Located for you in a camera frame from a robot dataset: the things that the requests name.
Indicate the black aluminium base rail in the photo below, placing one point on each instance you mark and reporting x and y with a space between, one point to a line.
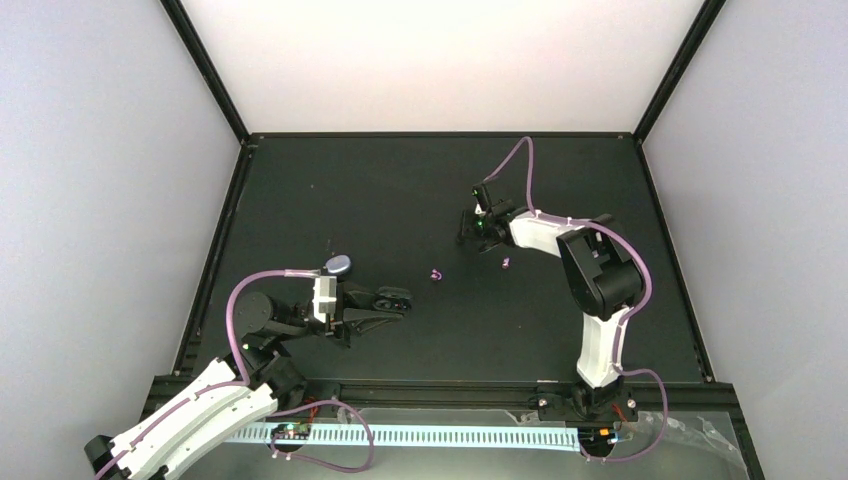
479 395

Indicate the left electronics board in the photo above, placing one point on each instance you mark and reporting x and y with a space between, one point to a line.
291 432

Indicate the right electronics board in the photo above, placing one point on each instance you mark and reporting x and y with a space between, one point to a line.
603 436

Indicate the right black frame post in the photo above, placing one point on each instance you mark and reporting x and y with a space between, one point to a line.
697 32

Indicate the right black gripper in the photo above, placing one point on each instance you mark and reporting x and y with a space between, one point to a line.
465 230

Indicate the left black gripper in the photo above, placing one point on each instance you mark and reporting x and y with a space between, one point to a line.
350 301

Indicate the lilac earbud charging case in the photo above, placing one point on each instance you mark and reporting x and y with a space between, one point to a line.
338 265

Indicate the clear plastic sheet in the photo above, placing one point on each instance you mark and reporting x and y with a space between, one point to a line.
681 445

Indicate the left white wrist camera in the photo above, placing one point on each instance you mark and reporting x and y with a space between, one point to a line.
324 301

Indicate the electronics board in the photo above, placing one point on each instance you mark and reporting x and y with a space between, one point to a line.
603 436
291 432

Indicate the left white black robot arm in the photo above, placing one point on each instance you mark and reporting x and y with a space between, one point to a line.
256 380

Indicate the white slotted cable duct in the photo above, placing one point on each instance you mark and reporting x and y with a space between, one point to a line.
436 436

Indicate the left black frame post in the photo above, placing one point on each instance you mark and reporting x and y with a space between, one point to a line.
190 38

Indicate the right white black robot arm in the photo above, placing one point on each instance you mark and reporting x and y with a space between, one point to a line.
604 277

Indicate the black earbud holder insert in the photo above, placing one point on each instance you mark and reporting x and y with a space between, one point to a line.
393 299

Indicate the black frame post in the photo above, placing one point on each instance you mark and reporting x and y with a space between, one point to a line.
697 32
190 38

